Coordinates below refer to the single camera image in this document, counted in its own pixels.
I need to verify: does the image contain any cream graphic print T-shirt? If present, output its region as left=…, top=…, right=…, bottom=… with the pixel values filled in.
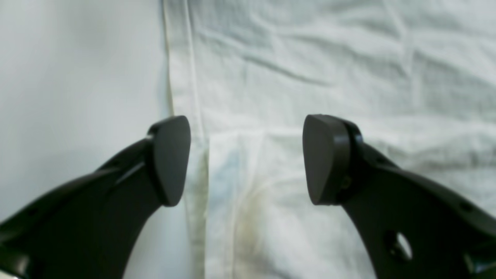
left=164, top=0, right=495, bottom=279

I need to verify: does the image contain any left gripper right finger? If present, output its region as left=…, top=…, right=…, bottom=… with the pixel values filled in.
left=302, top=114, right=496, bottom=279

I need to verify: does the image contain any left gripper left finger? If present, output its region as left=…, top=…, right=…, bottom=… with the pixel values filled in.
left=0, top=116, right=191, bottom=279

